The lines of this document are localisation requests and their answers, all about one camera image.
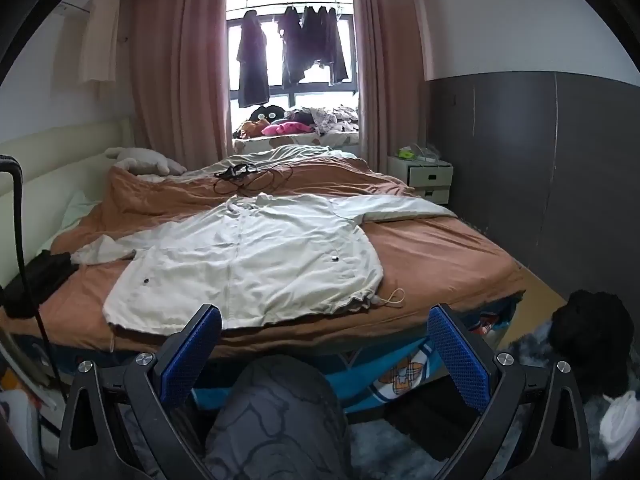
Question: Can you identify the cream white jacket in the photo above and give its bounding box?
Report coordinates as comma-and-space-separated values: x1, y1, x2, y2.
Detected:
72, 194, 451, 336

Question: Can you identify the pink curtain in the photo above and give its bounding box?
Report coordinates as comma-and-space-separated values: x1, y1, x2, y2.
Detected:
354, 0, 426, 172
129, 0, 231, 170

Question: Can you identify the cream padded headboard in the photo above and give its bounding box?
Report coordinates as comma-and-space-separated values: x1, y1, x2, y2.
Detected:
1, 117, 134, 260

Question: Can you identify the left pink curtain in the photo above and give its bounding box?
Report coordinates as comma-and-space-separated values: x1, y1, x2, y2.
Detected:
129, 0, 231, 170

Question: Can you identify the pink garment on sill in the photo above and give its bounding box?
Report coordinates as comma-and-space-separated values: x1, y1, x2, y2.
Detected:
262, 122, 314, 136

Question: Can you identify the beige plush toy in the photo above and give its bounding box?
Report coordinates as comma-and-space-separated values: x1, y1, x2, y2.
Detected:
104, 148, 186, 177

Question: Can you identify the black cable with device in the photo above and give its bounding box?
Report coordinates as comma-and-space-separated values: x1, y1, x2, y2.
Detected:
212, 160, 295, 198

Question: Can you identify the right pink curtain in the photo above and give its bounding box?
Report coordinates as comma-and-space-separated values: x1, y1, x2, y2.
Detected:
354, 0, 426, 172

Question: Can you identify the black folded garment on bed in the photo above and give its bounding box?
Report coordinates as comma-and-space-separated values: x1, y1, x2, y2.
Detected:
1, 250, 79, 320

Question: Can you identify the dark hanging clothes group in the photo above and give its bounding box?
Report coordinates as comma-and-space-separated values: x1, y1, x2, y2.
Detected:
278, 6, 348, 88

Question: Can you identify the green item on cabinet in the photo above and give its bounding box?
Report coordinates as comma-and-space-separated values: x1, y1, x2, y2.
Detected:
397, 146, 414, 159

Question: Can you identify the blue cartoon bedsheet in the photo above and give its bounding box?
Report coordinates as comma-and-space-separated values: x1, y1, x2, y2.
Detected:
193, 325, 442, 413

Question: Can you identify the cream hanging garment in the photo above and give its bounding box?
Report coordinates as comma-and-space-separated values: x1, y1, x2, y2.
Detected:
79, 0, 120, 82

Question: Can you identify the light green pillow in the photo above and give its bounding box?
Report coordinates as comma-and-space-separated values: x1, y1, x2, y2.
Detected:
39, 191, 100, 252

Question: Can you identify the dark hanging coat left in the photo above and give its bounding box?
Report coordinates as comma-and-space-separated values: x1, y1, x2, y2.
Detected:
236, 10, 270, 108

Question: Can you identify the black penguin plush toy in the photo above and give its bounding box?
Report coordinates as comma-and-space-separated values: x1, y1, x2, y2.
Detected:
250, 105, 285, 124

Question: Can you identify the white bedside drawer cabinet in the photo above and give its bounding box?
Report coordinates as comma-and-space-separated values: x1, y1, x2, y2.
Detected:
387, 156, 454, 205

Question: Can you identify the grey patterned trouser leg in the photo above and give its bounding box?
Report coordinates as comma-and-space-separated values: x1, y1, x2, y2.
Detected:
203, 356, 352, 479

